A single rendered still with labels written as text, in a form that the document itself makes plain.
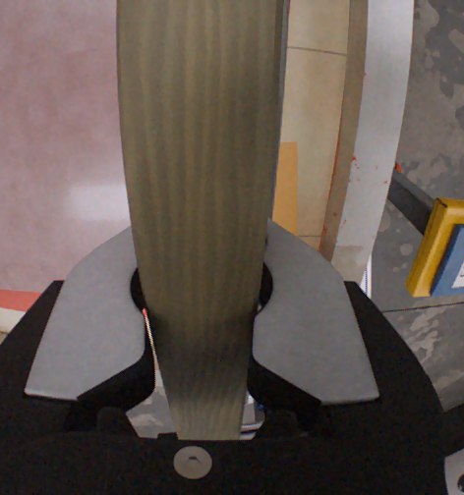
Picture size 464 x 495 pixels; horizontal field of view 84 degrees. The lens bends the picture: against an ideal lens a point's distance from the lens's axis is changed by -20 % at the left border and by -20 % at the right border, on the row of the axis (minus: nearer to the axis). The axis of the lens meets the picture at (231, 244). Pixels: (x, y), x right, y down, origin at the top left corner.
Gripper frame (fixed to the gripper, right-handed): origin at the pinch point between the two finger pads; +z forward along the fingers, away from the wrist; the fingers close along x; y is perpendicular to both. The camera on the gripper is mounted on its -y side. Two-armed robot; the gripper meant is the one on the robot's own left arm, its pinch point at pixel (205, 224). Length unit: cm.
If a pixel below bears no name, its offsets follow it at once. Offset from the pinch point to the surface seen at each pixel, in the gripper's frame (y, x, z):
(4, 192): 4.0, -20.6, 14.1
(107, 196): 5.0, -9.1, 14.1
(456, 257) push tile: 10.8, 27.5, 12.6
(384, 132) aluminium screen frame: -2.1, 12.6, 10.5
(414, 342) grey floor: 155, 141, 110
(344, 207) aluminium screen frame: 4.3, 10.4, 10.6
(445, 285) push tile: 14.8, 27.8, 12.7
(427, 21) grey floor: -38, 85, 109
